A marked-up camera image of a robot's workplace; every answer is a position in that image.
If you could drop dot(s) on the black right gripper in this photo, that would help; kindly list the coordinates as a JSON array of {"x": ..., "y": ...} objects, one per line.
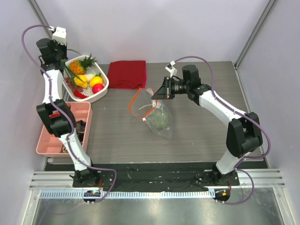
[{"x": 168, "y": 87}]

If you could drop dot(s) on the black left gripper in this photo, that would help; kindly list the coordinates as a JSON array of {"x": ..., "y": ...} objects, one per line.
[{"x": 64, "y": 47}]

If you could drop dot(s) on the clear zip bag orange zipper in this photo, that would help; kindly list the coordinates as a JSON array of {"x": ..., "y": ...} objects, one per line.
[{"x": 141, "y": 98}]

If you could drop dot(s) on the green netted melon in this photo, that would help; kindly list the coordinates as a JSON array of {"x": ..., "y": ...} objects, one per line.
[{"x": 158, "y": 118}]

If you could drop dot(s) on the yellow mango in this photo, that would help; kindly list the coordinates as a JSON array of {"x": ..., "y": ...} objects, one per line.
[{"x": 81, "y": 81}]

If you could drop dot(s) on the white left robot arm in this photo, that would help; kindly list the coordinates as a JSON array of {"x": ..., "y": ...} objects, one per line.
[{"x": 64, "y": 126}]

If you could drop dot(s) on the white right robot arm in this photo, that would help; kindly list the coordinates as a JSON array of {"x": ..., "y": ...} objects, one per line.
[{"x": 243, "y": 135}]

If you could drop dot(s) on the toy pineapple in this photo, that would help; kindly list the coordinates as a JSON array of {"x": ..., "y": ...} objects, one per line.
[{"x": 79, "y": 67}]

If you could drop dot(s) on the folded red cloth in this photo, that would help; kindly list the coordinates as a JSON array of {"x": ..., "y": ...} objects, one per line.
[{"x": 127, "y": 74}]

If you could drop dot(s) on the white radish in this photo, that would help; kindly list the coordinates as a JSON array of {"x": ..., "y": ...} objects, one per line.
[{"x": 89, "y": 76}]

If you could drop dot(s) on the white perforated basket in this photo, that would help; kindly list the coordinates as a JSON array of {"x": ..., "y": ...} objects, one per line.
[{"x": 70, "y": 86}]

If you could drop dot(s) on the red chili pepper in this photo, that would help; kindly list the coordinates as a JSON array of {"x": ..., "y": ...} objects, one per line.
[{"x": 79, "y": 95}]

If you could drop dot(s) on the yellow lemon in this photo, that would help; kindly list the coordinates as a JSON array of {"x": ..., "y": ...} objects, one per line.
[{"x": 96, "y": 80}]

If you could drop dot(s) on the red apple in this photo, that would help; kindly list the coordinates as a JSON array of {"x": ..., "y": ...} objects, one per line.
[{"x": 97, "y": 88}]

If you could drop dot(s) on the red cloth in organizer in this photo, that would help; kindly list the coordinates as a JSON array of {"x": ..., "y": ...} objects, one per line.
[{"x": 56, "y": 114}]

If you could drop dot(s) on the pink divided organizer box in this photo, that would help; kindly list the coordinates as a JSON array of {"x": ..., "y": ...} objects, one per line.
[{"x": 50, "y": 146}]

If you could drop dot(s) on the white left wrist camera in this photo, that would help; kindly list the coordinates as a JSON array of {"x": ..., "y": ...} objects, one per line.
[{"x": 59, "y": 35}]

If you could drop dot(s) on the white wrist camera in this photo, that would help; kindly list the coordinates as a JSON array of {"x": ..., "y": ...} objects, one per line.
[
  {"x": 171, "y": 69},
  {"x": 59, "y": 35}
]

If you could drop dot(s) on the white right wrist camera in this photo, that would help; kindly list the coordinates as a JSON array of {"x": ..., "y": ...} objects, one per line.
[{"x": 171, "y": 69}]

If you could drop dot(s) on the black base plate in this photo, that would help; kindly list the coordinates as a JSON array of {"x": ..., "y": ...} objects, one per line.
[{"x": 157, "y": 177}]

